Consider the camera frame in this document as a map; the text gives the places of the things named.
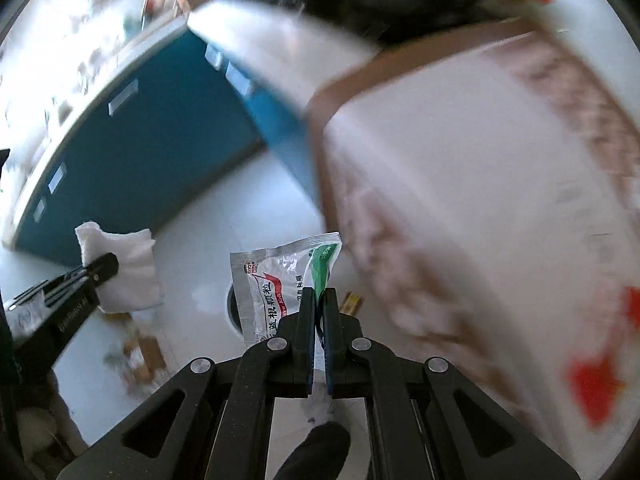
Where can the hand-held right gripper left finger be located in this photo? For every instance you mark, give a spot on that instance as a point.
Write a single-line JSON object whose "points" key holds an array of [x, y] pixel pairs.
{"points": [[304, 350]]}

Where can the checked brown counter cover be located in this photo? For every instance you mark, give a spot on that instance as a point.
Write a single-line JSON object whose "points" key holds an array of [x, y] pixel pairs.
{"points": [[450, 160]]}

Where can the white paper tissue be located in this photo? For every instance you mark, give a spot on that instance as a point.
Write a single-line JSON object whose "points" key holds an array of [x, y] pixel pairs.
{"points": [[130, 270]]}

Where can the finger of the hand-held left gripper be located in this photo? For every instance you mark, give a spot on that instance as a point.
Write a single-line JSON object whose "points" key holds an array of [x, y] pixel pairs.
{"points": [[95, 270]]}

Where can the brown cardboard box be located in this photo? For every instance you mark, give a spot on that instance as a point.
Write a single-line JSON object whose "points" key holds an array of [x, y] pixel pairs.
{"points": [[145, 360]]}

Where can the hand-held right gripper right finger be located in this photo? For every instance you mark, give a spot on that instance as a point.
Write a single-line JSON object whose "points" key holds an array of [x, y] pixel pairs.
{"points": [[334, 350]]}

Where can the blue sink cabinet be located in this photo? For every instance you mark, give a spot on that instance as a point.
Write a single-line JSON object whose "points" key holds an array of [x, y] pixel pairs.
{"points": [[125, 160]]}

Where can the grey round trash bin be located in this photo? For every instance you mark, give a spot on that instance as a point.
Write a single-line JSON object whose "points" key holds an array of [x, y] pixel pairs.
{"points": [[234, 310]]}

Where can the blue stove cabinet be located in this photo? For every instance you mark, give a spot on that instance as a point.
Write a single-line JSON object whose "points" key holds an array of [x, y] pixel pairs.
{"points": [[280, 125]]}

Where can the silver sachet with green corner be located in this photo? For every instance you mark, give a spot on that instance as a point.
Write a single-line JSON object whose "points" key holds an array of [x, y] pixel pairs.
{"points": [[265, 285]]}

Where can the small yellow box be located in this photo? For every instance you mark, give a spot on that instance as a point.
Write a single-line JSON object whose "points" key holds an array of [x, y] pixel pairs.
{"points": [[351, 304]]}

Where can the person's left hand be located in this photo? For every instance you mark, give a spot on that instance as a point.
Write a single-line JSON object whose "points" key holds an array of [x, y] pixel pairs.
{"points": [[35, 432]]}

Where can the black cooktop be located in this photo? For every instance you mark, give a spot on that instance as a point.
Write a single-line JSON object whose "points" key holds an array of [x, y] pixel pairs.
{"points": [[400, 0]]}

